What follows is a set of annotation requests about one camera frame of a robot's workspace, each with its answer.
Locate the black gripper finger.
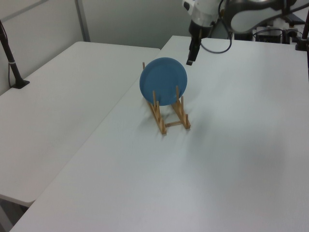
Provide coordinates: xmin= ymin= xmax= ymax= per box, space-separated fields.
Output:
xmin=189 ymin=37 xmax=202 ymax=61
xmin=185 ymin=47 xmax=197 ymax=67

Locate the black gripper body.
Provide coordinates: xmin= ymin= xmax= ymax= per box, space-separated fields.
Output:
xmin=188 ymin=19 xmax=214 ymax=40

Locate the blue round plate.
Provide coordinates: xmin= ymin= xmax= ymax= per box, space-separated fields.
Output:
xmin=139 ymin=57 xmax=188 ymax=107

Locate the wooden plate rack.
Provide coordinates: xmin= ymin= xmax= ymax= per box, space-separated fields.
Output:
xmin=141 ymin=61 xmax=191 ymax=135

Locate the black electronics box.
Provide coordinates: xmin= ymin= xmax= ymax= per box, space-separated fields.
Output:
xmin=252 ymin=25 xmax=298 ymax=45

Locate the black stand with clamp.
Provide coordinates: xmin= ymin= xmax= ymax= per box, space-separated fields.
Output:
xmin=295 ymin=18 xmax=309 ymax=52

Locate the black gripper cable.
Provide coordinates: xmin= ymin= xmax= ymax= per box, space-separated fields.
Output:
xmin=199 ymin=0 xmax=234 ymax=54

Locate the grey partition frame post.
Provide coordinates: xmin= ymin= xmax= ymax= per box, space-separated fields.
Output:
xmin=74 ymin=0 xmax=91 ymax=42

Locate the black camera stand pole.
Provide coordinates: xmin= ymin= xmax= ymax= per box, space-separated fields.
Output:
xmin=0 ymin=19 xmax=30 ymax=89

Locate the thin black stand cable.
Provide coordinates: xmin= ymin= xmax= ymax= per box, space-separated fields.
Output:
xmin=1 ymin=24 xmax=14 ymax=88

